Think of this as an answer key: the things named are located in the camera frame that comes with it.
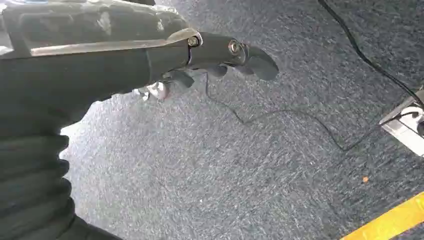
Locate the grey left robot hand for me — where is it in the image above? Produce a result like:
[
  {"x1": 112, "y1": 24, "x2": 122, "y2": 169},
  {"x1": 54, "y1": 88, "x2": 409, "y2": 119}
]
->
[{"x1": 0, "y1": 0, "x2": 280, "y2": 140}]

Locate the ribbed grey left arm sleeve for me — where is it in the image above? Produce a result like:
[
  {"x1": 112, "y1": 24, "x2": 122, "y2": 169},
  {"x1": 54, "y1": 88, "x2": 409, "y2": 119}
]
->
[{"x1": 0, "y1": 132, "x2": 124, "y2": 240}]

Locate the white power strip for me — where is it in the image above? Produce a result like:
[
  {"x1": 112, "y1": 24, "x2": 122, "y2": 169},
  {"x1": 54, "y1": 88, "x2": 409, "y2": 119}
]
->
[{"x1": 378, "y1": 88, "x2": 424, "y2": 157}]

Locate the yellow floor tape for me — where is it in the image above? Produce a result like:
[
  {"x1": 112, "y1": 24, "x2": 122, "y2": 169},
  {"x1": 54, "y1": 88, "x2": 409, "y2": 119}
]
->
[{"x1": 340, "y1": 191, "x2": 424, "y2": 240}]

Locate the thin black cable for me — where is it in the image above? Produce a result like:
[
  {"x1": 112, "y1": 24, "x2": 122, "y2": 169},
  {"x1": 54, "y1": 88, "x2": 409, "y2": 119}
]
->
[{"x1": 203, "y1": 71, "x2": 421, "y2": 153}]

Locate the thick black cable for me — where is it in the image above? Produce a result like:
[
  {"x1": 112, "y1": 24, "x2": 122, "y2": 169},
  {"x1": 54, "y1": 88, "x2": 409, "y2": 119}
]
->
[{"x1": 317, "y1": 0, "x2": 424, "y2": 109}]

